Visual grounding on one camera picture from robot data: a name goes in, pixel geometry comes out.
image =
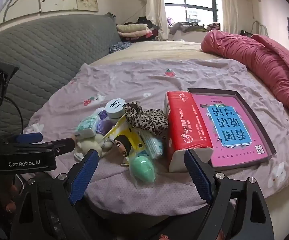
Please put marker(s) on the leopard print scrunchie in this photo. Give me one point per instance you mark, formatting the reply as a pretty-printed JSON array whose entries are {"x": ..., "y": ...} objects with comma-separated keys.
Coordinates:
[{"x": 144, "y": 120}]

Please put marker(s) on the teal face mask packet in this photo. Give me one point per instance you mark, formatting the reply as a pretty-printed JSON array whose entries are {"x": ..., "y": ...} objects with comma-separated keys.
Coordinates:
[{"x": 154, "y": 145}]

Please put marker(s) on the cream plush bear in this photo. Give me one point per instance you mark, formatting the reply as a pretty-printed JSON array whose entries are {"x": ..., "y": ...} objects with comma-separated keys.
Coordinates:
[{"x": 89, "y": 145}]

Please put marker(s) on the cream curtain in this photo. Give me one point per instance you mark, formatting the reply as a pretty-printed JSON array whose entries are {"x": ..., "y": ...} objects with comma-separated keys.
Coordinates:
[
  {"x": 230, "y": 7},
  {"x": 154, "y": 10}
]

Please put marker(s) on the red tissue pack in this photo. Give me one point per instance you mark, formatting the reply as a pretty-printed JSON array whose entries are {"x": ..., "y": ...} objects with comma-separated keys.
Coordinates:
[{"x": 184, "y": 130}]

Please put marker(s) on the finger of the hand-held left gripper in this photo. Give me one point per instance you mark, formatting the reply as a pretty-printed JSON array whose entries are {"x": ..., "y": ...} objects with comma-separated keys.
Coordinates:
[
  {"x": 62, "y": 145},
  {"x": 28, "y": 138}
]

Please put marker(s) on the black and yellow bag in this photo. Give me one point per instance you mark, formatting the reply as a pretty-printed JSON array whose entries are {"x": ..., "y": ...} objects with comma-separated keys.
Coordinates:
[{"x": 245, "y": 33}]

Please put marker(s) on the white metal rack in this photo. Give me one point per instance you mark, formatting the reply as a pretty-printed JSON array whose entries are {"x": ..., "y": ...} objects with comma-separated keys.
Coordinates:
[{"x": 259, "y": 28}]

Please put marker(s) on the grey quilted headboard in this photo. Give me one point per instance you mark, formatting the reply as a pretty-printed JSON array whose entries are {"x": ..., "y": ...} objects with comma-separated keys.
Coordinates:
[{"x": 47, "y": 52}]

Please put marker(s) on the green egg sponge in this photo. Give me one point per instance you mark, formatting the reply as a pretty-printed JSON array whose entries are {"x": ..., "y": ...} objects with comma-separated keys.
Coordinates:
[{"x": 143, "y": 168}]

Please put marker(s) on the pile of folded clothes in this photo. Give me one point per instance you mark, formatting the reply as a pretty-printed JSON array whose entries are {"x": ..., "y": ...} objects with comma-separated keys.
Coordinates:
[{"x": 132, "y": 30}]

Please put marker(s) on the blue patterned cloth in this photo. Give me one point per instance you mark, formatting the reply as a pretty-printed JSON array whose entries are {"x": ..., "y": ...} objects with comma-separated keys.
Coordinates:
[{"x": 119, "y": 47}]

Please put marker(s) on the pink duvet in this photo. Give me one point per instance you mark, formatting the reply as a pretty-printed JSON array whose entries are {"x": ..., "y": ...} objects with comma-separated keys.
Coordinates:
[{"x": 272, "y": 65}]

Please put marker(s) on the beige bed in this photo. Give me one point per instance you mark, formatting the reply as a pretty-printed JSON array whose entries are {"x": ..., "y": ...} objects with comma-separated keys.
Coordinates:
[{"x": 159, "y": 50}]

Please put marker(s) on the person's left hand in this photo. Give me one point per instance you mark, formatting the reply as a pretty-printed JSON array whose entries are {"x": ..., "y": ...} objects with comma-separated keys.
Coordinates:
[{"x": 10, "y": 202}]

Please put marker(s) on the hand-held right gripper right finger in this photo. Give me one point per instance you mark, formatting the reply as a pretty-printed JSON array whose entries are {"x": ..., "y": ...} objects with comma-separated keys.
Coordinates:
[{"x": 197, "y": 177}]

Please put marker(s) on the teal white wipes packet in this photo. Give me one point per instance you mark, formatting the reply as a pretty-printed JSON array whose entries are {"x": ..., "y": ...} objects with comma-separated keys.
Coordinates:
[{"x": 87, "y": 126}]

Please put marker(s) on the yellow face mask packet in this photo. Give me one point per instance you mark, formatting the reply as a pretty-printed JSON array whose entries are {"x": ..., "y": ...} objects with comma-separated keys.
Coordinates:
[{"x": 132, "y": 135}]

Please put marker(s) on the jar with white lid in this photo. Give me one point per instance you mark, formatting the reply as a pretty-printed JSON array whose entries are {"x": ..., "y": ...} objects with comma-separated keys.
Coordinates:
[{"x": 114, "y": 106}]

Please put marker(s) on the pink book box tray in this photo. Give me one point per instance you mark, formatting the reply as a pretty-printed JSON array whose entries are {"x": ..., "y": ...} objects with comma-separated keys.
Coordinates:
[{"x": 234, "y": 130}]

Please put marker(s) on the purple satin scrunchie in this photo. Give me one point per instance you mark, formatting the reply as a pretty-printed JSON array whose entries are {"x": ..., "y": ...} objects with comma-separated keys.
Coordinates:
[{"x": 104, "y": 127}]

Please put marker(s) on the clothes on window sill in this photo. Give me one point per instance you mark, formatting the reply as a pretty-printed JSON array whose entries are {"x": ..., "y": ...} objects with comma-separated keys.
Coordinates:
[{"x": 189, "y": 27}]

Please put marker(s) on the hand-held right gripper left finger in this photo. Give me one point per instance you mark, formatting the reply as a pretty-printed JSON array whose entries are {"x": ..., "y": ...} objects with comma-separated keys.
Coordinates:
[{"x": 84, "y": 177}]

